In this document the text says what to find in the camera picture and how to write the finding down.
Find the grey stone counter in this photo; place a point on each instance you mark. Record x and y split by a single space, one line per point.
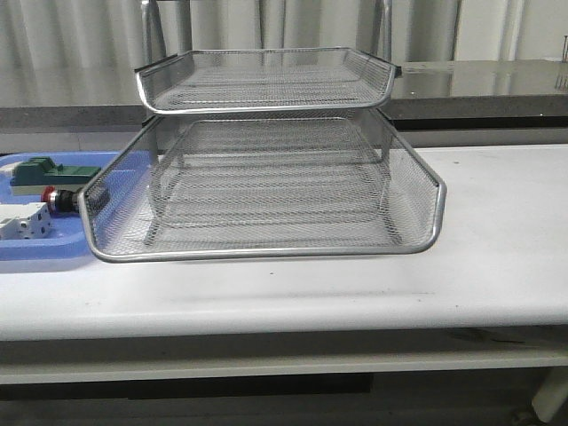
427 96

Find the blue plastic tray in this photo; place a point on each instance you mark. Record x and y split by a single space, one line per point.
66 238

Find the silver mesh tray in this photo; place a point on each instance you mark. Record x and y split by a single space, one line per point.
295 183
255 81

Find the green terminal block module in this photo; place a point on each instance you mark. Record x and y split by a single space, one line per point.
34 175

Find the red emergency stop button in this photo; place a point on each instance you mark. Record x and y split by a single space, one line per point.
63 202

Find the silver rack frame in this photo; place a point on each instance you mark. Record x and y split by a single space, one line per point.
154 43

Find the white circuit breaker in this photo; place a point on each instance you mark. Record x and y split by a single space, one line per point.
25 221

